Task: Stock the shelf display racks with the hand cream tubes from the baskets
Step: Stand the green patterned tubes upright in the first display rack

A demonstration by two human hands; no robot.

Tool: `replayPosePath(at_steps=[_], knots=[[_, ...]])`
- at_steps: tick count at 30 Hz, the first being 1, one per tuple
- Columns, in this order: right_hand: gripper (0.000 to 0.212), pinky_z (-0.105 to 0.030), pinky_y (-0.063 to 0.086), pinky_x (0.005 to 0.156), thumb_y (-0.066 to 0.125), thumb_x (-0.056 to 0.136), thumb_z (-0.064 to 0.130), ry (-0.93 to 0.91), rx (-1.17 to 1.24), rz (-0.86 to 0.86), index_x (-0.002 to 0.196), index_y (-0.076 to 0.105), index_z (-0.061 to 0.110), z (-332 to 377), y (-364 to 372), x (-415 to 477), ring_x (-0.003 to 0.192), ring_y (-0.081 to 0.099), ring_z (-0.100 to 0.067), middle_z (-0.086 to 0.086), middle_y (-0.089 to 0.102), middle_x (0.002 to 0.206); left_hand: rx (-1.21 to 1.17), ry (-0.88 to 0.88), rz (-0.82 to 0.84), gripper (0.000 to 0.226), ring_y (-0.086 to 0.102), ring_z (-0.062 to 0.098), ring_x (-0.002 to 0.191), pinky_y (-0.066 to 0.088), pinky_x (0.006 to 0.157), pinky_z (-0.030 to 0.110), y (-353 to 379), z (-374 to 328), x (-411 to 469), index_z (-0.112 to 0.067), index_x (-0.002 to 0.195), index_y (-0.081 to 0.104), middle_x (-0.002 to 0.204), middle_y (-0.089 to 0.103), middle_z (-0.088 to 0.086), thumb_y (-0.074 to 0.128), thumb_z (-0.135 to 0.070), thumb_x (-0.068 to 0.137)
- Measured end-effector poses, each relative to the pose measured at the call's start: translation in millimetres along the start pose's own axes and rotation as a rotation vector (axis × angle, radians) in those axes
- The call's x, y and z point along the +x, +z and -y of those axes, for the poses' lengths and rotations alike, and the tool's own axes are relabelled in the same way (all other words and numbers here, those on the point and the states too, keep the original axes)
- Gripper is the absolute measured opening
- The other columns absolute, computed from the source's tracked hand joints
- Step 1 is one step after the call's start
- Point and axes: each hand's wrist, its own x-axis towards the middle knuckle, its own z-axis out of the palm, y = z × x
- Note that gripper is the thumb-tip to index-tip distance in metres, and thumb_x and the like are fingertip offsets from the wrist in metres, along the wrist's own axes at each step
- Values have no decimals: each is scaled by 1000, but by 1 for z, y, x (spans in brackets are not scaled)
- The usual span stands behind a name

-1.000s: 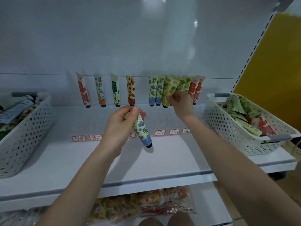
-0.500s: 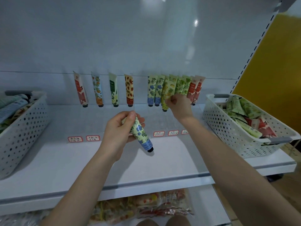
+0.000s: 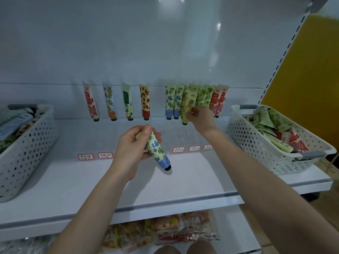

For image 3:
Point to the person's right hand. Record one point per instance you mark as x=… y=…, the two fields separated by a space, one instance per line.
x=204 y=120

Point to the person's left hand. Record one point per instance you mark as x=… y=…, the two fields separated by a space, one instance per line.
x=130 y=156

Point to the yellow-green hand cream tube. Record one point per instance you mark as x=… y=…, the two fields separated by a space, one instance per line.
x=188 y=103

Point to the row of hand cream tubes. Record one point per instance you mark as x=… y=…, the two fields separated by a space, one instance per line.
x=144 y=100

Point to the white metal shelf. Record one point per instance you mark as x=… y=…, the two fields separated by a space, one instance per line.
x=79 y=193

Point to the white perforated plastic basket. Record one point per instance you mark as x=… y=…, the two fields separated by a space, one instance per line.
x=26 y=161
x=265 y=150

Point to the pile of green hand cream tubes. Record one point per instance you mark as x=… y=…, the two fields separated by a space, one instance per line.
x=275 y=127

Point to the person's left forearm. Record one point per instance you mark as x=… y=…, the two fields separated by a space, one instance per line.
x=92 y=219

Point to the person's right forearm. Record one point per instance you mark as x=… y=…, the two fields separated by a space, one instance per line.
x=270 y=193

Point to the person's left leg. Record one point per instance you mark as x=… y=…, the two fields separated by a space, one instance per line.
x=168 y=248

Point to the person's leg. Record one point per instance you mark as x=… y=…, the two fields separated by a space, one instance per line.
x=168 y=248
x=201 y=247

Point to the person's right leg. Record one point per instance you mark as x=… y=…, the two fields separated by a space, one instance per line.
x=201 y=247

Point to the clear divider tray with labels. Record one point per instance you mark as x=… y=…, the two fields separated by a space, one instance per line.
x=85 y=156

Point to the pile of snack packets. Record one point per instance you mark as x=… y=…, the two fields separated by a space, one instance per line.
x=175 y=227

